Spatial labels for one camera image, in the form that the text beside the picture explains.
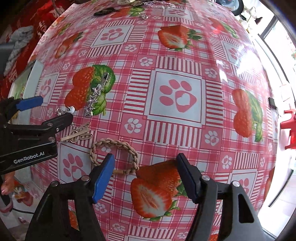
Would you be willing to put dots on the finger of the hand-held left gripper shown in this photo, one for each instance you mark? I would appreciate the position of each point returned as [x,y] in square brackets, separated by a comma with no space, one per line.
[30,103]
[60,121]

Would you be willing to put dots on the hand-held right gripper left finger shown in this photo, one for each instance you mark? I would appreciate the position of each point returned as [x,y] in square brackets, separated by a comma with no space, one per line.
[104,178]

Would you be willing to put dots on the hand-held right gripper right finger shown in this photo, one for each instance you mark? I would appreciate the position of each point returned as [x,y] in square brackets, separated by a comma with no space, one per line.
[187,178]

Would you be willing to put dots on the pearl earring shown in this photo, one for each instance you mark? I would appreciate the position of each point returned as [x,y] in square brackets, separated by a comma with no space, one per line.
[72,109]

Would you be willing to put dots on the white box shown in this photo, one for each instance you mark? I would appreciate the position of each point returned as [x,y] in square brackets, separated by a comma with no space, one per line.
[34,78]

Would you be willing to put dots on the person's left hand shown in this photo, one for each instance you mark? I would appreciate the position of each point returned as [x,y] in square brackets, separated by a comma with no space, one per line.
[7,183]

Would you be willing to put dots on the gold hairpin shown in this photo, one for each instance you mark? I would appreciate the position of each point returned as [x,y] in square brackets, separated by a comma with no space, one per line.
[78,135]

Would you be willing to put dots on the silver star hair clip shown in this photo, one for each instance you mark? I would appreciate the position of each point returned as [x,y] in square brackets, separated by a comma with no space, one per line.
[93,97]

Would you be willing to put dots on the grey crumpled cloth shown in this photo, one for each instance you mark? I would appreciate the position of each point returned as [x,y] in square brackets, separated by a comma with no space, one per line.
[19,44]

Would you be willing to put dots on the strawberry print pink tablecloth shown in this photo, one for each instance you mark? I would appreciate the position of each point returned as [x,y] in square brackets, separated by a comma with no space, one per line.
[175,97]

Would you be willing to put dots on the red printed blanket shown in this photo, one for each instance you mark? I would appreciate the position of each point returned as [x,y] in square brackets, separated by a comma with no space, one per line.
[20,14]

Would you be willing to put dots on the metal table clamp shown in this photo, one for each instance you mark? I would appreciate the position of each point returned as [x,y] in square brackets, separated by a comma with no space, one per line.
[272,103]

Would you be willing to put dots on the red plastic chair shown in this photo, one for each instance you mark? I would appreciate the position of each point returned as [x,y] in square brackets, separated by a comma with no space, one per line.
[289,125]

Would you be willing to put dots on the small silver pendant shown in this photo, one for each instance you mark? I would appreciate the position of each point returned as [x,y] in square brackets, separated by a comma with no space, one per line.
[143,16]

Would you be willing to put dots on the white shoe rack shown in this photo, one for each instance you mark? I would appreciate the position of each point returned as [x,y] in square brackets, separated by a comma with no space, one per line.
[252,18]

